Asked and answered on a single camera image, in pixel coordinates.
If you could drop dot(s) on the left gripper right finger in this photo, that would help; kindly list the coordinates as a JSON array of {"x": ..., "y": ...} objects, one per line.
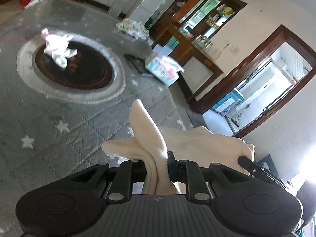
[{"x": 189, "y": 173}]

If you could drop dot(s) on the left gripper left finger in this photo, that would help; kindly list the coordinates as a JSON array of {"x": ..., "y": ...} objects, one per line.
[{"x": 124, "y": 176}]

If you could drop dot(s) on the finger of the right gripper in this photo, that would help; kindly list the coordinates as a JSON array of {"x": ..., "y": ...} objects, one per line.
[{"x": 262, "y": 173}]

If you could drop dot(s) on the cream fleece garment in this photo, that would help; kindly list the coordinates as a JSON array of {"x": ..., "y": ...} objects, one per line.
[{"x": 151, "y": 144}]

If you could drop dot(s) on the tissue pack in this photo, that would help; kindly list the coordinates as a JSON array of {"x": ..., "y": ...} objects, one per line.
[{"x": 164, "y": 68}]

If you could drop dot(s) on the round dark table inset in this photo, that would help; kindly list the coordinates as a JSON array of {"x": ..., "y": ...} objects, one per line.
[{"x": 94, "y": 75}]

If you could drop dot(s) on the black flat remote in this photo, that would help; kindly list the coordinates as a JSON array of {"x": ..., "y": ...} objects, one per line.
[{"x": 138, "y": 65}]

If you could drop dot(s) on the floral patterned cloth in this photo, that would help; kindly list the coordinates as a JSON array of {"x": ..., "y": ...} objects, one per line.
[{"x": 133, "y": 28}]

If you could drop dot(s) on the small white baby garment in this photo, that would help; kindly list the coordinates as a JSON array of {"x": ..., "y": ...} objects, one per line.
[{"x": 57, "y": 48}]

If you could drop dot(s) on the white refrigerator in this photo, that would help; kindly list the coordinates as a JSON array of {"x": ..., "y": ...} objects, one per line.
[{"x": 142, "y": 10}]

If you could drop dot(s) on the wooden wall display cabinet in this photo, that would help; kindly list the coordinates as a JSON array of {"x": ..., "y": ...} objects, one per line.
[{"x": 194, "y": 18}]

